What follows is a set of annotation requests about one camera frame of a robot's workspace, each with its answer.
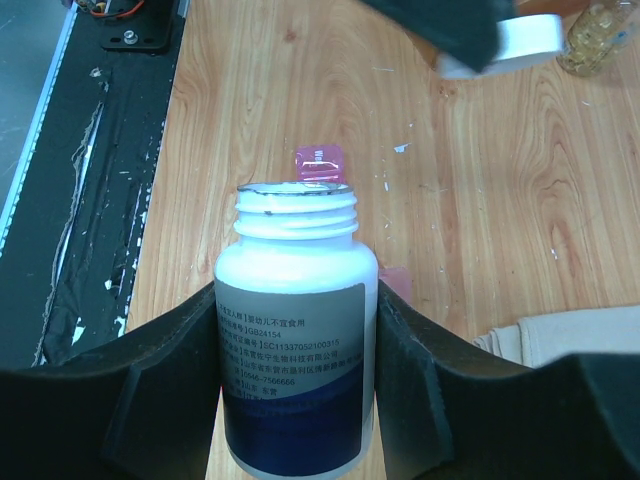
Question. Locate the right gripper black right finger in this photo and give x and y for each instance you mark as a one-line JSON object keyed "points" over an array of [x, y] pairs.
{"points": [[449, 410]]}

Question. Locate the white bottle cap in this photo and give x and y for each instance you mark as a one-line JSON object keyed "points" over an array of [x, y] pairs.
{"points": [[524, 42]]}

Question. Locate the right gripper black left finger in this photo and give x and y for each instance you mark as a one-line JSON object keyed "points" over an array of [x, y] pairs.
{"points": [[142, 406]]}

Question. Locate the pink weekly pill organizer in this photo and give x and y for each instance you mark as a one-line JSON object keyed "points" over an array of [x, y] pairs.
{"points": [[325, 163]]}

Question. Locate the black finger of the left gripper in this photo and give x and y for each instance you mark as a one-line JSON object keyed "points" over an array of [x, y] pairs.
{"points": [[465, 30]]}

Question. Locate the white capped pill bottle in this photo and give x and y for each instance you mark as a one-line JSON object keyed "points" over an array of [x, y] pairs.
{"points": [[296, 299]]}

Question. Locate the clear bottle yellow capsules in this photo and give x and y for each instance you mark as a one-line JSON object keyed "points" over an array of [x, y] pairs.
{"points": [[597, 37]]}

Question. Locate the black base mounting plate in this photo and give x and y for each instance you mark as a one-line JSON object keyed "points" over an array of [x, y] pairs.
{"points": [[74, 215]]}

